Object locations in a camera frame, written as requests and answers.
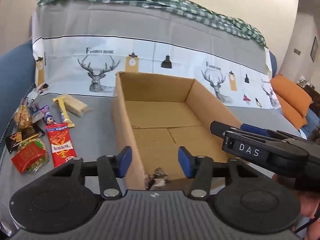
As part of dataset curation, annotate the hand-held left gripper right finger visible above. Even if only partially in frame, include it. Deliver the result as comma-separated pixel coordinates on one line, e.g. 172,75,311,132
178,146,260,200

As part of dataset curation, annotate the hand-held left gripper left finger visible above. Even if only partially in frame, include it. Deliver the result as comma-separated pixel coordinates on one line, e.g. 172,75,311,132
47,146,132,200

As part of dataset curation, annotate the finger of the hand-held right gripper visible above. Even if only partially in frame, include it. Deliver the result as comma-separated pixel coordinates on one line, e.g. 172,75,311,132
210,121,242,138
241,124,300,140

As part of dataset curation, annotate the cardboard box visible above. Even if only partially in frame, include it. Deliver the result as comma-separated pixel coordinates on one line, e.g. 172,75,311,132
112,71,247,190

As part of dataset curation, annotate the long red snack packet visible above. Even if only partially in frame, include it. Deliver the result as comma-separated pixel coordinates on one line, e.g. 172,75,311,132
45,123,77,168

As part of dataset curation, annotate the clear rice cracker bar packet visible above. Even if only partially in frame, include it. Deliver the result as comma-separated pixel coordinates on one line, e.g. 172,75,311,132
64,94,92,117

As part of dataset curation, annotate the yellow candy packet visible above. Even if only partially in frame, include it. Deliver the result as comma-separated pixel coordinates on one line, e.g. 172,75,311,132
53,97,75,128

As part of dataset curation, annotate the green pea snack bag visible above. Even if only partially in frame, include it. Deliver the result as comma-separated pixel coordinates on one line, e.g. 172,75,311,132
17,137,50,172

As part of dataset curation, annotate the purple snack packet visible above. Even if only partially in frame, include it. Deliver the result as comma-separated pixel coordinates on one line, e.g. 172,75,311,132
41,105,57,125

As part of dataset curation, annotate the small red snack packet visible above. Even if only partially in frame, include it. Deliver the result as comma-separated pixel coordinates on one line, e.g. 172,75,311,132
11,141,47,174

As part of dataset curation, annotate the dark blue white snack packet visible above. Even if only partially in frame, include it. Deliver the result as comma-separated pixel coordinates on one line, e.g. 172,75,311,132
27,102,45,123

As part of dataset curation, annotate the black biscuit packet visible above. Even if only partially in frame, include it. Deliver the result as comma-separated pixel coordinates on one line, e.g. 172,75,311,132
5,125,46,154

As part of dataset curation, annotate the gold round snack bag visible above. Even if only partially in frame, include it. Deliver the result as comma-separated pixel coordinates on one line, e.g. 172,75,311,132
12,97,33,130

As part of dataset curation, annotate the person's right hand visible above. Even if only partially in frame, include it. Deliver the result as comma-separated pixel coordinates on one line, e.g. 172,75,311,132
271,174,320,218

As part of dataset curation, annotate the orange cushion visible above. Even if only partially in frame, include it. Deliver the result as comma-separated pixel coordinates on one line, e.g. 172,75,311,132
271,74,313,117
277,95,308,129

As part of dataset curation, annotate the dark wooden cabinet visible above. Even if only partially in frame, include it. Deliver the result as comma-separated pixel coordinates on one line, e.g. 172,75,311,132
297,75,320,98

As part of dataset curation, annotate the black cable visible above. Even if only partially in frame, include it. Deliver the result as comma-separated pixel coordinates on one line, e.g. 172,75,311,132
295,217,320,233

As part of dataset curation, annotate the small framed wall picture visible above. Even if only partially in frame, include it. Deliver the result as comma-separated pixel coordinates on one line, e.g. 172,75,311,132
310,36,318,62

